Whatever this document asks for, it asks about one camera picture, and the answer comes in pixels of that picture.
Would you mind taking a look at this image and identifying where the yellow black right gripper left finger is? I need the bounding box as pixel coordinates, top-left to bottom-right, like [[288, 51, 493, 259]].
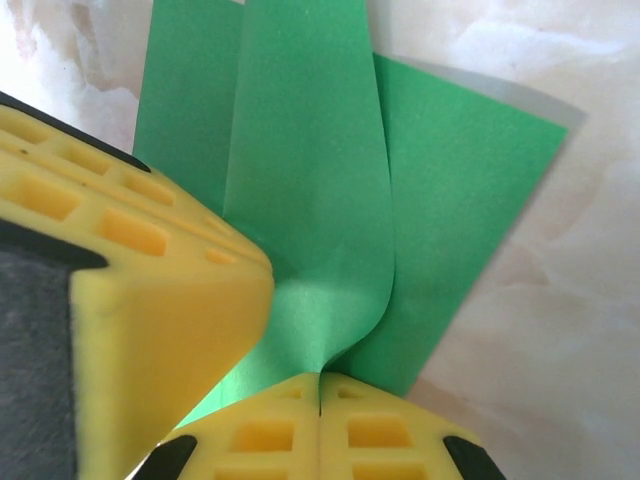
[[132, 372, 321, 480]]

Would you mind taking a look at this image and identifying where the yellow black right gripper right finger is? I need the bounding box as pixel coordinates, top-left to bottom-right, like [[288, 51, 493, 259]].
[[318, 372, 506, 480]]

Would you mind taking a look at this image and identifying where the green paper sheet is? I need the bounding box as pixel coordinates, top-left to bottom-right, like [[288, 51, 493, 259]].
[[133, 0, 569, 436]]

